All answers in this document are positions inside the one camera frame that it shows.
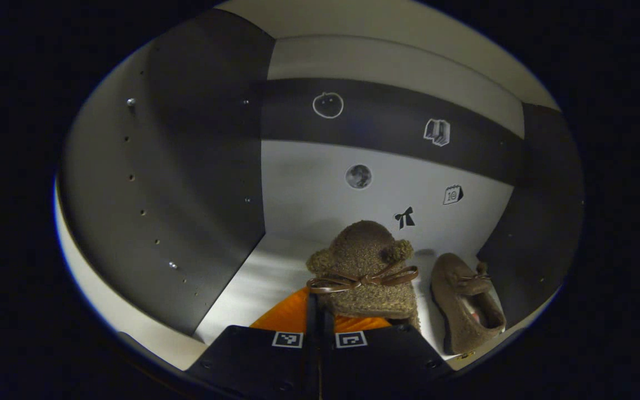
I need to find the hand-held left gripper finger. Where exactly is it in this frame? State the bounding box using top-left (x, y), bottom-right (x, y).
top-left (187, 286), bottom-right (321, 400)
top-left (320, 314), bottom-right (454, 400)

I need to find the white shoe cabinet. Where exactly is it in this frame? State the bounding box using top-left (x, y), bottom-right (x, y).
top-left (53, 0), bottom-right (586, 384)

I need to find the white cabinet shelf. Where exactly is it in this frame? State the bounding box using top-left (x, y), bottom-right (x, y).
top-left (214, 0), bottom-right (559, 109)
top-left (193, 233), bottom-right (507, 362)

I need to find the brown fluffy shoe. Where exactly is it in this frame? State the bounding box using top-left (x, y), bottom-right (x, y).
top-left (430, 253), bottom-right (507, 355)
top-left (306, 220), bottom-right (422, 334)

